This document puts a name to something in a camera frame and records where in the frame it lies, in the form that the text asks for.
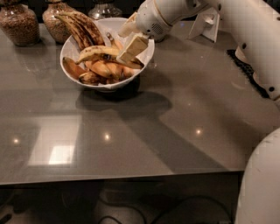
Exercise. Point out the stack of paper bowls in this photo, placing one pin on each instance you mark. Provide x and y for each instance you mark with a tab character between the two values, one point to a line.
240	55

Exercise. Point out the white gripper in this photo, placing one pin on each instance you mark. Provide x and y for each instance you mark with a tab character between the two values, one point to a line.
150	19

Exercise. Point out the brown banana at bowl left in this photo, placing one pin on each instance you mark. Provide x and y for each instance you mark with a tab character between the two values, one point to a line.
75	71

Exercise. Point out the white ceramic bowl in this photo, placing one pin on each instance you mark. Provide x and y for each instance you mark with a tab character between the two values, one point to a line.
112	25

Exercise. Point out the empty glass jar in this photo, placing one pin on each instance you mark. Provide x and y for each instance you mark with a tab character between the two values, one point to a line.
104	9

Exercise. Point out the orange-yellow banana bunch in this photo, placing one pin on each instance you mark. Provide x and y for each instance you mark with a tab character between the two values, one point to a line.
105	72

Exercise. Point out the yellow spotted banana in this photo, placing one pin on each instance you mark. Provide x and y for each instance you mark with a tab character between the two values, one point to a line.
102	52

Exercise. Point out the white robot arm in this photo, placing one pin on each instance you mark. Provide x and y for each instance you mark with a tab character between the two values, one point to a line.
255	27

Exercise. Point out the dark brown overripe banana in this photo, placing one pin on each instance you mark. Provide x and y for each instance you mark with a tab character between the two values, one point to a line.
76	31

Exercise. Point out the white folded card stand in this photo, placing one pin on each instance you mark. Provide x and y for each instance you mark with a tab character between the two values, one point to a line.
206	24

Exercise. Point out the black mesh mat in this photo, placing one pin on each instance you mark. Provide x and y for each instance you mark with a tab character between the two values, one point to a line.
248	72

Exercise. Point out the glass jar of grains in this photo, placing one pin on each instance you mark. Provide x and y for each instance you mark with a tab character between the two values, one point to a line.
19	23
55	27

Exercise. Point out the glass jar of grains left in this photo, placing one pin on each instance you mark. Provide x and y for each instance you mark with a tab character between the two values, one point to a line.
19	23

